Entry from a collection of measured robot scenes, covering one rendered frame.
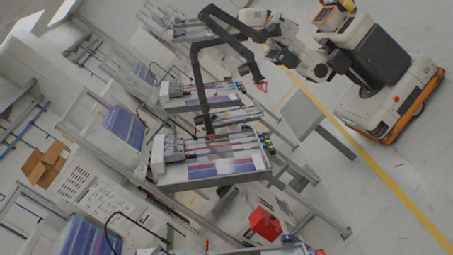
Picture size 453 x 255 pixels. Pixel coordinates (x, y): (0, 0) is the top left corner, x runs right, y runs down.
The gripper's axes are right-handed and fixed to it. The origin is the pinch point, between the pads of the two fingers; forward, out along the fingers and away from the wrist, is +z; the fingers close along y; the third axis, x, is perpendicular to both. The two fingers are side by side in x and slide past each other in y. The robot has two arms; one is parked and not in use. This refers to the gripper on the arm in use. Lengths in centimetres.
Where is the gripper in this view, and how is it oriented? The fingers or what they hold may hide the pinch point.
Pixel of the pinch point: (212, 139)
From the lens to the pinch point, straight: 330.3
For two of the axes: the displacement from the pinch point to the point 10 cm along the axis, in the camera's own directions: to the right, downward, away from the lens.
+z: 2.0, 9.0, 3.9
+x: 9.7, -2.3, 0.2
